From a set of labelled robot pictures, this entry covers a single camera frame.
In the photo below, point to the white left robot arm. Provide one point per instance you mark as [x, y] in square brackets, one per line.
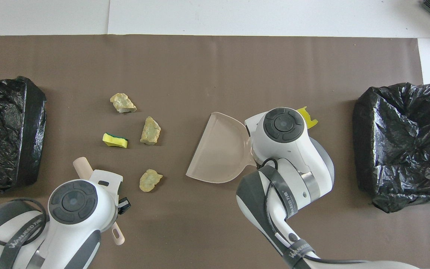
[73, 201]

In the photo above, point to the bin with crumpled black bag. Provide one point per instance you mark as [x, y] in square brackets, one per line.
[405, 149]

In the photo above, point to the brown paper table mat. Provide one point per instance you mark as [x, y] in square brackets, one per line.
[215, 74]

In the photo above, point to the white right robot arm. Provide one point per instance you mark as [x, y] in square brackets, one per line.
[284, 125]

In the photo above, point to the pale pink plastic dustpan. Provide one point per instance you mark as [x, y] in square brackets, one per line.
[218, 149]

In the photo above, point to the bin with smooth black bag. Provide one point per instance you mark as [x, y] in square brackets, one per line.
[6, 130]

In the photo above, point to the yellowish foam chunk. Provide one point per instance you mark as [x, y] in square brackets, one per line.
[122, 103]
[150, 130]
[150, 180]

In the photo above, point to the beige hand brush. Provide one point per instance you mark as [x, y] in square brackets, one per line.
[83, 166]

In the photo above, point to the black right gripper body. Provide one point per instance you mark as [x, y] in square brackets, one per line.
[256, 157]

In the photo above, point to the yellow and green sponge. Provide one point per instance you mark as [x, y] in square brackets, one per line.
[115, 140]

